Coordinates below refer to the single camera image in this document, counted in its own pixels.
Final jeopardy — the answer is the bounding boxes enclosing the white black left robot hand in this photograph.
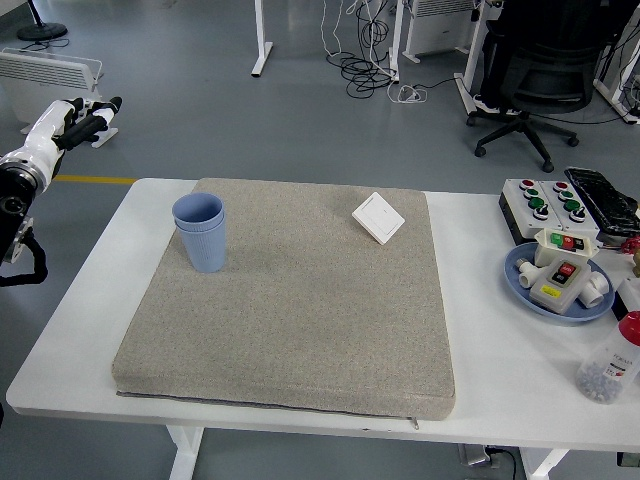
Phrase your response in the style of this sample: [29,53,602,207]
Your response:
[22,95,124,169]

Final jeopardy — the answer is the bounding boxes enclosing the blue ribbed plastic cup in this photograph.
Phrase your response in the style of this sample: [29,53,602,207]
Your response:
[174,214,229,274]
[171,193,226,232]

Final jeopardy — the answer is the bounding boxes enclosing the white push-button control box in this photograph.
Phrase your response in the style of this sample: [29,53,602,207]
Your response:
[541,179,601,240]
[498,178,571,247]

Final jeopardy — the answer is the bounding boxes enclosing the white panel heater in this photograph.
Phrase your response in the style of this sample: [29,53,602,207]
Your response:
[402,0,481,63]
[0,47,120,148]

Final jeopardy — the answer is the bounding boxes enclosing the black fan stand base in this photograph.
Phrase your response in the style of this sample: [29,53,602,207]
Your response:
[17,0,70,41]

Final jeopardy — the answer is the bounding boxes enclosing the white desk leg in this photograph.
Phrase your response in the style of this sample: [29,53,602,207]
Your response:
[453,0,494,119]
[250,0,275,79]
[387,0,405,85]

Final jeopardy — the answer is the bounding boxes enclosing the grey-brown fabric mat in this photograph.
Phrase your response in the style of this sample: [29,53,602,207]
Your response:
[110,177,457,422]

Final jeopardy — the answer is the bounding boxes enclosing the person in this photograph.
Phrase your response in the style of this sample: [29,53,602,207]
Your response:
[473,0,624,117]

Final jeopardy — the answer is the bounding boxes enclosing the white table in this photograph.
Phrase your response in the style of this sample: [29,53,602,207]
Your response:
[5,177,640,480]

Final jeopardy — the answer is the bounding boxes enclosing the black office chair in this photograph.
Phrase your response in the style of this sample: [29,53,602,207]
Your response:
[466,14,616,174]

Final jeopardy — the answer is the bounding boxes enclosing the white pipe fitting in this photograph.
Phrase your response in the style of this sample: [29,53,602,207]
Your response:
[579,269,614,310]
[515,257,542,290]

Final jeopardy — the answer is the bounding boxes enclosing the blue round plate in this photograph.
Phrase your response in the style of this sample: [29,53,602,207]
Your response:
[503,242,617,327]

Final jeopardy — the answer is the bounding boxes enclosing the grey power strip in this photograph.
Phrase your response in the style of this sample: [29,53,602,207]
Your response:
[457,442,516,471]

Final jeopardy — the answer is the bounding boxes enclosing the black plastic-wrapped tray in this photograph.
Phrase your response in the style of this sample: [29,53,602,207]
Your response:
[564,166,640,235]

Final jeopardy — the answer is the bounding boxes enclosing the white small box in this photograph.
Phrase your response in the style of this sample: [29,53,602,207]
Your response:
[610,277,640,321]

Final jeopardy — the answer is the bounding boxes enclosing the clear jar red lid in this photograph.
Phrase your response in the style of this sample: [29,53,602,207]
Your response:
[574,310,640,405]

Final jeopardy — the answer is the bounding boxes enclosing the white hanging cable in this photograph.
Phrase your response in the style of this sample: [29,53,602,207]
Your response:
[319,0,361,59]

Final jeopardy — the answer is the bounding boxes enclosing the black floor cable bundle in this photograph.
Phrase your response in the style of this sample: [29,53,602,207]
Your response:
[341,0,401,99]

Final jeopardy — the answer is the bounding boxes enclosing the white wall switch plate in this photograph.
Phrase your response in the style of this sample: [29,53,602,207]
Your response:
[351,191,406,246]

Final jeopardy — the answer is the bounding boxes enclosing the white floor cable coil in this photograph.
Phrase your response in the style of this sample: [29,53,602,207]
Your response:
[387,83,430,106]

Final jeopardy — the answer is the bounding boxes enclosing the white switch box green red buttons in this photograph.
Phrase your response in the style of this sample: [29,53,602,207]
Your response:
[533,228,603,271]

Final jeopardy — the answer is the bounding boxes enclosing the grey switch box red button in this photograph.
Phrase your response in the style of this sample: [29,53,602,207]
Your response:
[528,256,594,317]

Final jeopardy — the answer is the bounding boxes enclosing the white desk frame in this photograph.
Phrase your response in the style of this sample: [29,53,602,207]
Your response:
[592,29,640,126]

